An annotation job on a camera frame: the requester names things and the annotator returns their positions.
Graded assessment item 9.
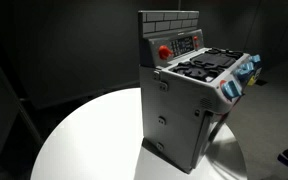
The grey toy stove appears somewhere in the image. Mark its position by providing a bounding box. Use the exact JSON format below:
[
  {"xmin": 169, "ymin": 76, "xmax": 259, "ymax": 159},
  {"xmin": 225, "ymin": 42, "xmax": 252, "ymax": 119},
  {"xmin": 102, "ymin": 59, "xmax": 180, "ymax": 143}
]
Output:
[{"xmin": 138, "ymin": 10, "xmax": 262, "ymax": 174}]

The red knob on back panel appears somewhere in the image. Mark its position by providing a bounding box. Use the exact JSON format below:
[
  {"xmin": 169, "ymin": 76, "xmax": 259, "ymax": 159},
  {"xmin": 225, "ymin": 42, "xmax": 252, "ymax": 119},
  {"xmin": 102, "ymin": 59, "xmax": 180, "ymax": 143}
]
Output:
[{"xmin": 158, "ymin": 45, "xmax": 173, "ymax": 60}]

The blue left front knob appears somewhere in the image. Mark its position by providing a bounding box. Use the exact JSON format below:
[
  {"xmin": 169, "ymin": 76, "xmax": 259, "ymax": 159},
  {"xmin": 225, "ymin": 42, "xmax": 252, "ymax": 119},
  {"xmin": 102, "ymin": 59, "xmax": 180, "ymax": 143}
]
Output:
[{"xmin": 221, "ymin": 80, "xmax": 242, "ymax": 101}]

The blue knob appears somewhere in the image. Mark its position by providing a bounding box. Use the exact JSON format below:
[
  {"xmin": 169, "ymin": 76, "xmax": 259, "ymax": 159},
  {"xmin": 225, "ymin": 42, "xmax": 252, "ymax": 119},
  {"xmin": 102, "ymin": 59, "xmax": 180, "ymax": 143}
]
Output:
[
  {"xmin": 249, "ymin": 54, "xmax": 261, "ymax": 63},
  {"xmin": 235, "ymin": 62, "xmax": 254, "ymax": 77},
  {"xmin": 221, "ymin": 80, "xmax": 242, "ymax": 101}
]

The blue middle front knob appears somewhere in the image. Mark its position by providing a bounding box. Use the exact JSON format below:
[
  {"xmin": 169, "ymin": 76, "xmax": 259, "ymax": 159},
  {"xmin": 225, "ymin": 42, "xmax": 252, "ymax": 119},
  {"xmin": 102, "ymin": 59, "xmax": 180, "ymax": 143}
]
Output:
[{"xmin": 235, "ymin": 62, "xmax": 254, "ymax": 77}]

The blue right front knob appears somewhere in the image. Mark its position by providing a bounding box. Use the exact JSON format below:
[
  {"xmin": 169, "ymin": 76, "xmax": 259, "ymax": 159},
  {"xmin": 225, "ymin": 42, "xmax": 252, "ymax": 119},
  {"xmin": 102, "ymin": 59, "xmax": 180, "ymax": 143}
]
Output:
[{"xmin": 249, "ymin": 54, "xmax": 261, "ymax": 63}]

